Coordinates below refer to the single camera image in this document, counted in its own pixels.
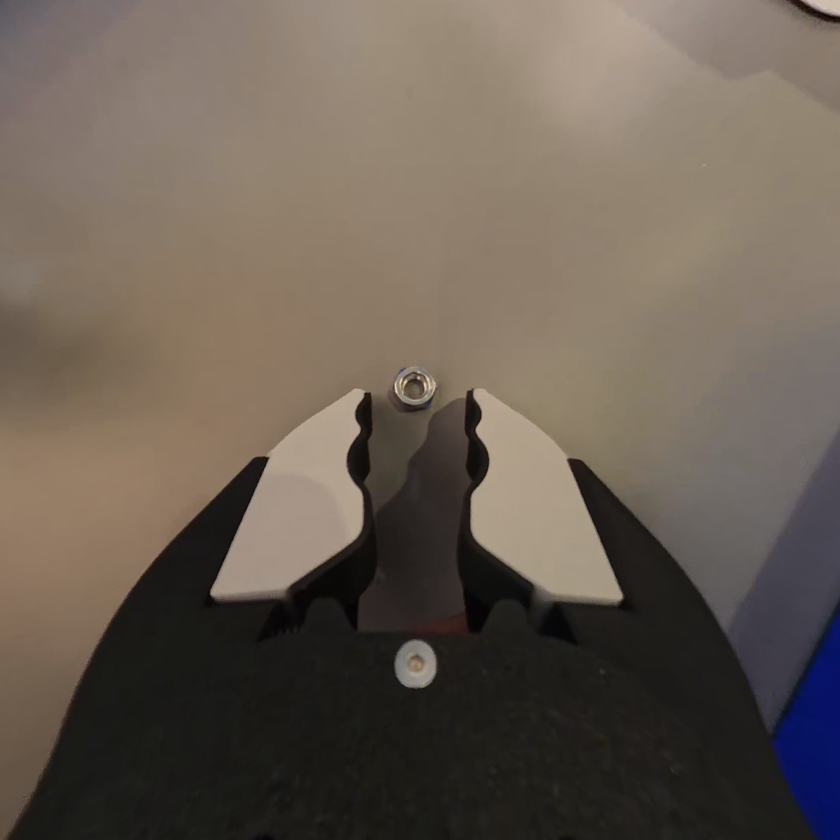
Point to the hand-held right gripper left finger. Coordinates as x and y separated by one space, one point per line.
292 519

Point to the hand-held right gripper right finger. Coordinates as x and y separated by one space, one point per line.
541 519

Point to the steel hex nut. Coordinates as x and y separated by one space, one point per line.
400 378

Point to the blue plastic bin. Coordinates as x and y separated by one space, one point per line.
814 748

